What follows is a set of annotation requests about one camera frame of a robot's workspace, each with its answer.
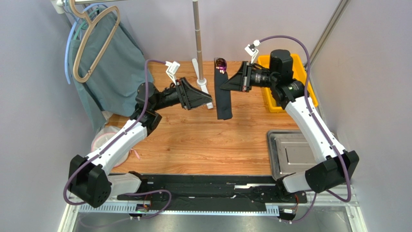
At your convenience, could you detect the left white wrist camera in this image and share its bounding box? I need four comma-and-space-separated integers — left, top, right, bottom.
165, 61, 180, 86

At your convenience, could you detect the metal stand pole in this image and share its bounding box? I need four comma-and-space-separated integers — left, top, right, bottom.
192, 0, 206, 85

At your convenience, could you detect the aluminium frame rail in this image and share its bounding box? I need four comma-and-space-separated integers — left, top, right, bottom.
58, 180, 368, 232

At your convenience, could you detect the green clothes hanger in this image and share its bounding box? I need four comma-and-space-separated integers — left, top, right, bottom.
74, 8, 100, 39

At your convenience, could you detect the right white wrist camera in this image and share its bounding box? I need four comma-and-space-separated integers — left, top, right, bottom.
245, 40, 261, 64

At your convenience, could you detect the metal tray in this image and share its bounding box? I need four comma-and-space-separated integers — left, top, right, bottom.
266, 129, 350, 184

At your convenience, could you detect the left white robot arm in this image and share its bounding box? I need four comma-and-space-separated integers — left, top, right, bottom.
63, 77, 212, 208

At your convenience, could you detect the yellow plastic bin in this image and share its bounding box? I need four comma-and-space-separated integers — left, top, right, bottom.
257, 54, 318, 113

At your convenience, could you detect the teal hanging cloth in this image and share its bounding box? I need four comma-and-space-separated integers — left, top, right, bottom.
69, 13, 146, 132

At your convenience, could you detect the black paper napkin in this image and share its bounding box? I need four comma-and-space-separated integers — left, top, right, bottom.
214, 69, 233, 120

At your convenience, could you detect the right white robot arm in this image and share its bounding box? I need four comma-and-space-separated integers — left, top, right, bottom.
220, 49, 359, 195

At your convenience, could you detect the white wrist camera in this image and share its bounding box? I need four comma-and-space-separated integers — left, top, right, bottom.
165, 61, 180, 86
245, 40, 261, 64

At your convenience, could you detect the beige clothes hanger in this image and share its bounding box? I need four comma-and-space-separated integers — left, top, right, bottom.
69, 0, 121, 84

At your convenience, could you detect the white stand base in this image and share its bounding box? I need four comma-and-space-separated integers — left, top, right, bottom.
191, 58, 209, 94

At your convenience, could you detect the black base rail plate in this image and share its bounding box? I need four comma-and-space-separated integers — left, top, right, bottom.
114, 174, 308, 212

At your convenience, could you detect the pink rimmed white mesh basket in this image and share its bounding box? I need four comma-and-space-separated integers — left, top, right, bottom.
91, 126, 141, 167

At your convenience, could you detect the iridescent purple spoon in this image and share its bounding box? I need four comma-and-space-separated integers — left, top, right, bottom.
218, 58, 227, 74

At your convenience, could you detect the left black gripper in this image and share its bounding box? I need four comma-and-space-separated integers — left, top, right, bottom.
152, 78, 212, 112

